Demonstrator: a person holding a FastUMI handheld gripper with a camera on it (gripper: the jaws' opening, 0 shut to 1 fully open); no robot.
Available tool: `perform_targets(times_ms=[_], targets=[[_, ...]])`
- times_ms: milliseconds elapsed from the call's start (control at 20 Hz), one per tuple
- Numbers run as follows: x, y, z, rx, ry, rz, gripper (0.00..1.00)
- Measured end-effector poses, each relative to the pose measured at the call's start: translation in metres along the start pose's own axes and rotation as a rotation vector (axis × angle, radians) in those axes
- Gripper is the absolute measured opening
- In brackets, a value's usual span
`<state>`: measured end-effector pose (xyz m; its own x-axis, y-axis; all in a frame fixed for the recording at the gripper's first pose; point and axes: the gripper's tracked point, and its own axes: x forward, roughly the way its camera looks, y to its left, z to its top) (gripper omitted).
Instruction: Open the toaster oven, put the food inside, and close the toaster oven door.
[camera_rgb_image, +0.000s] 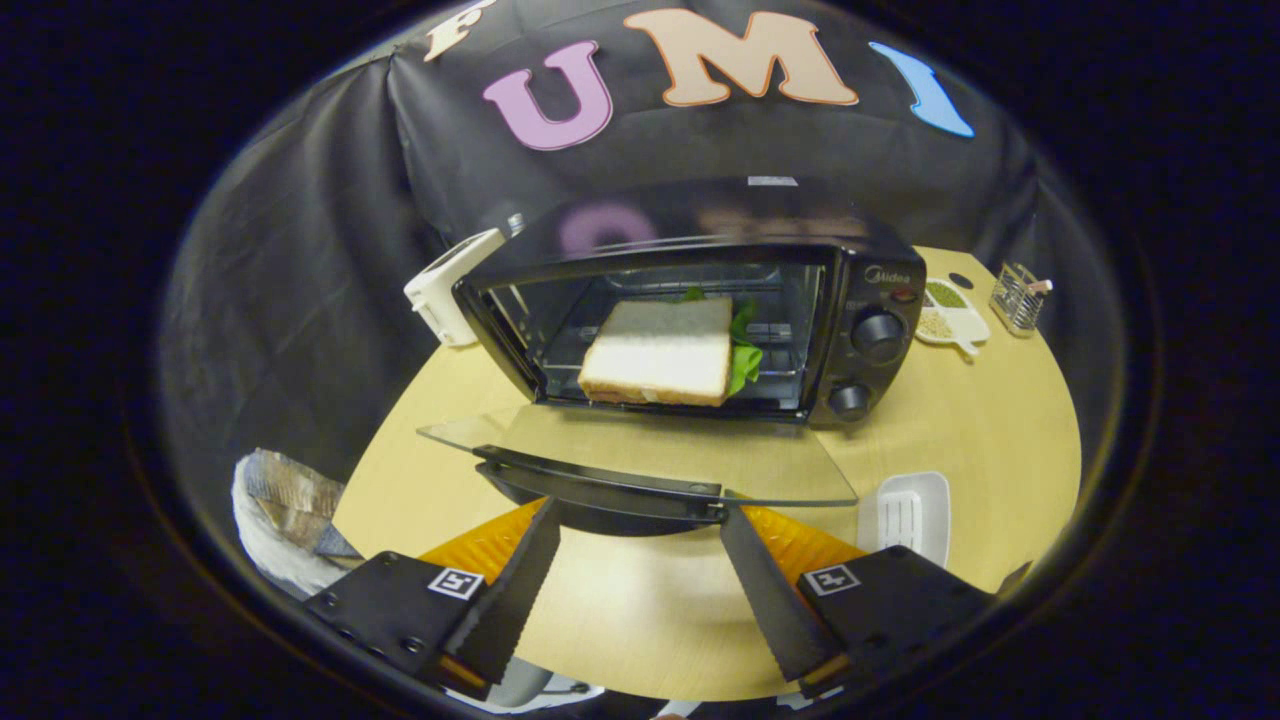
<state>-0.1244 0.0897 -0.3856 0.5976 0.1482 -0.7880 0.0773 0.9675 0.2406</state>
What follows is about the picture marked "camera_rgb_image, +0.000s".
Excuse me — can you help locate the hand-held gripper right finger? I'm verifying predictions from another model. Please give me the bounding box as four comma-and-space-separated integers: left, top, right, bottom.
718, 505, 1001, 698

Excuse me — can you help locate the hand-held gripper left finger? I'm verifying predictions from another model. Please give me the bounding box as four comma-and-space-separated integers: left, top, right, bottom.
305, 495, 563, 701

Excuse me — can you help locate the white bread lettuce sandwich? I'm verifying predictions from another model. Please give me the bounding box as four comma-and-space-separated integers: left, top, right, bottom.
578, 288, 765, 408

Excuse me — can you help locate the black toaster oven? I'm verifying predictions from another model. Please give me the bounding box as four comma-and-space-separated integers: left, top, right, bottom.
418, 178, 928, 537

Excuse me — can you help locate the white plastic tray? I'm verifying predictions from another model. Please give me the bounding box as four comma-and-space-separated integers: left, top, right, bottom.
858, 472, 952, 569

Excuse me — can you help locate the white power strip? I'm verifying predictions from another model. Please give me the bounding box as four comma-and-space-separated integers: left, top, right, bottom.
404, 228, 509, 349

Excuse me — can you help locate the white divided plate with grains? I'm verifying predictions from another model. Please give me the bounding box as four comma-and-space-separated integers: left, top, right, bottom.
915, 278, 992, 358

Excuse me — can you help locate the metal mesh holder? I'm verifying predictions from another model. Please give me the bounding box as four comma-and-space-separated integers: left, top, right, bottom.
990, 262, 1054, 338

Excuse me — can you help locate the black backdrop cloth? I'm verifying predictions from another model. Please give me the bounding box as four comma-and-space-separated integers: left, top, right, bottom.
160, 0, 1121, 471

